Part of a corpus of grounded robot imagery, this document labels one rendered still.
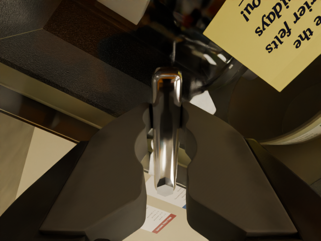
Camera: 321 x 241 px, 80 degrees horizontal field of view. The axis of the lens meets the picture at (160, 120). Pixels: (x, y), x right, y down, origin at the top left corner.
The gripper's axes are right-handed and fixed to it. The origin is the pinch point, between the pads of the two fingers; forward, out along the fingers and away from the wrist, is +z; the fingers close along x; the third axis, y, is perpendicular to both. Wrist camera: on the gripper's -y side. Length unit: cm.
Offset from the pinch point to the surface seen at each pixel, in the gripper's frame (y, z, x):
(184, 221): 95, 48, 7
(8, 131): 22, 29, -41
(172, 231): 105, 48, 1
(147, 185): 66, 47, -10
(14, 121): 20, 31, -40
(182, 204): 80, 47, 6
